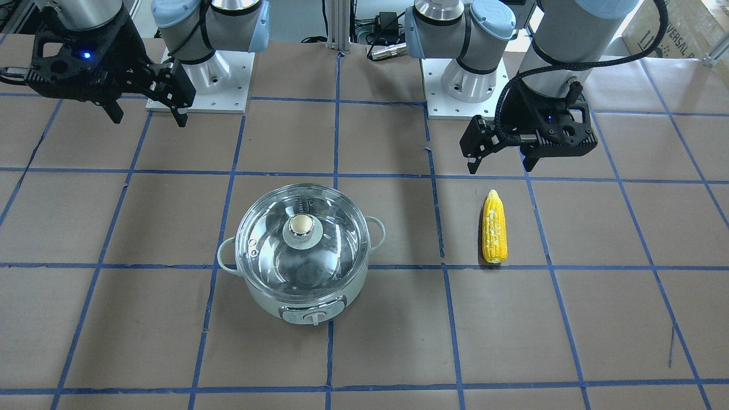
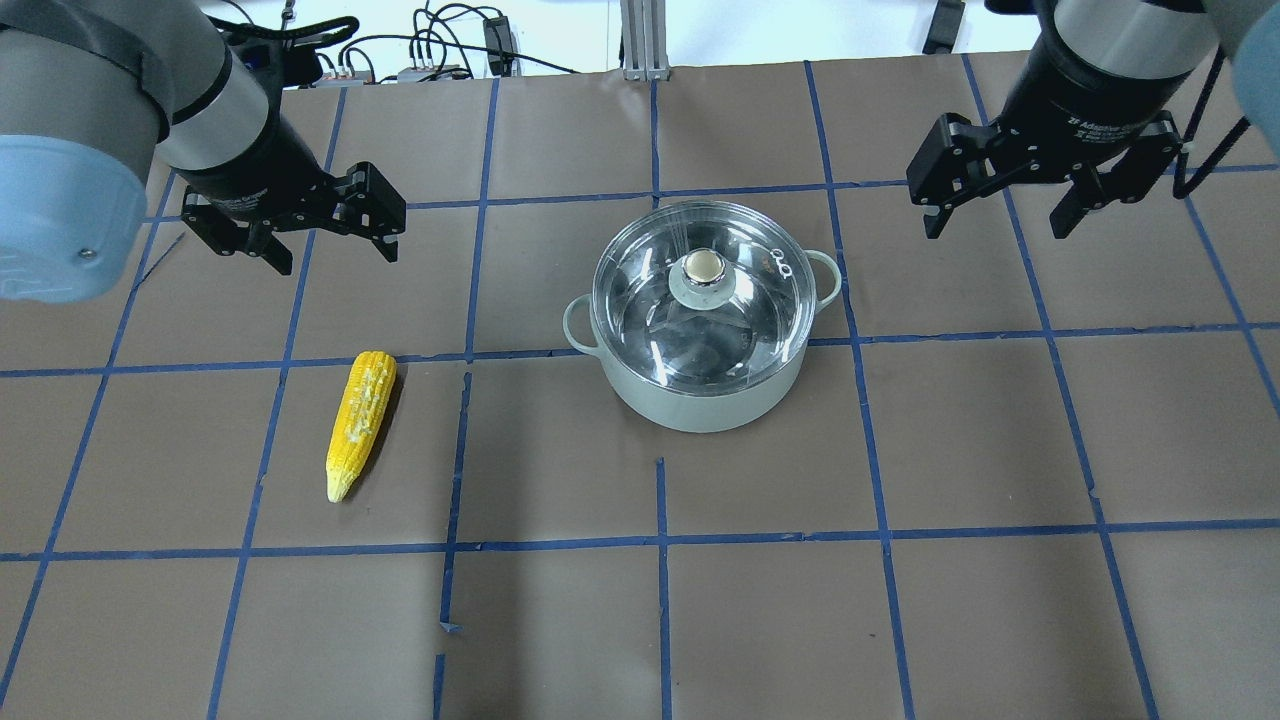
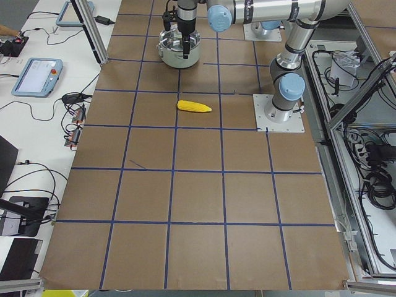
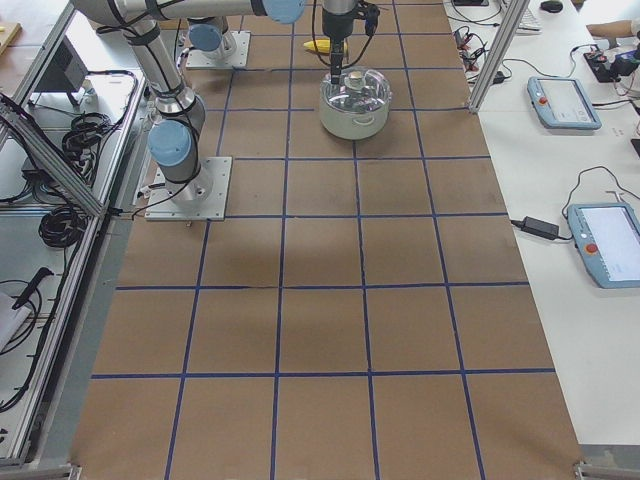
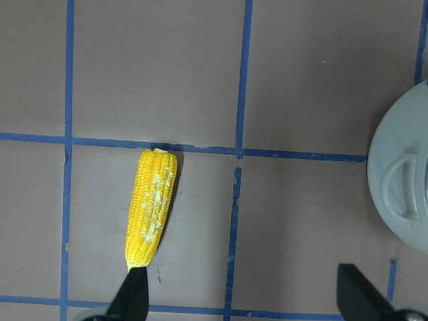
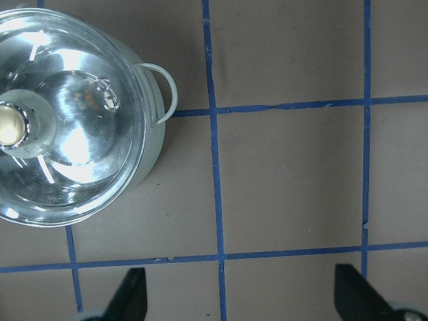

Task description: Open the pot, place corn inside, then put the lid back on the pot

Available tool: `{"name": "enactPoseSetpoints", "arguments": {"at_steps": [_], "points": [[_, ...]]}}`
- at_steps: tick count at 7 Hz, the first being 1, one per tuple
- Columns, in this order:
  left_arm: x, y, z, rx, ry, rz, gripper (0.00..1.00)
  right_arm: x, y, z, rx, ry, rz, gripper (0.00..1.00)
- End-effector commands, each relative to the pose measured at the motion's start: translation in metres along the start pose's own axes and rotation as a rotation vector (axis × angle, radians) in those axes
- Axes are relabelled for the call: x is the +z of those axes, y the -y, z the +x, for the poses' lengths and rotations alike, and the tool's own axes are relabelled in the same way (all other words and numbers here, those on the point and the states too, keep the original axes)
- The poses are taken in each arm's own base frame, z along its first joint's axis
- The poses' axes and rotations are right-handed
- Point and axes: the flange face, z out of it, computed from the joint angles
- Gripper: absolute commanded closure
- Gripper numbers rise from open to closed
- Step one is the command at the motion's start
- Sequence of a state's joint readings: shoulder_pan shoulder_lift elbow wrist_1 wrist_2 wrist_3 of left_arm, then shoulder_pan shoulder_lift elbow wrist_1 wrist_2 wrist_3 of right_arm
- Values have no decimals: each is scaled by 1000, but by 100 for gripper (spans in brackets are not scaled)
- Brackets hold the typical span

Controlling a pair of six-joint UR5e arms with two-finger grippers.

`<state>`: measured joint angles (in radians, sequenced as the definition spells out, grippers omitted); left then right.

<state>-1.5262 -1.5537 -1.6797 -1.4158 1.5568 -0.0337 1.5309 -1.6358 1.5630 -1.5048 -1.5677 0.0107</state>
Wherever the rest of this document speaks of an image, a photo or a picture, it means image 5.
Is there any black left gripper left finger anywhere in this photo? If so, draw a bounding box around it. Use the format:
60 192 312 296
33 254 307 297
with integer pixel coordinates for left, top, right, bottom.
104 267 148 321

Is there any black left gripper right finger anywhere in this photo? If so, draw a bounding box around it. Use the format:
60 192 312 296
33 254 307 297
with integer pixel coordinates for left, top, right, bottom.
336 263 395 321

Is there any yellow corn cob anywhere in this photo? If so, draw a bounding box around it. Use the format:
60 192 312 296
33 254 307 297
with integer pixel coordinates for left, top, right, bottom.
124 148 178 270

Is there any pale green electric pot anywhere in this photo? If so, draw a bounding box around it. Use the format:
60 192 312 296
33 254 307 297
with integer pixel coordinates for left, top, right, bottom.
367 81 427 253

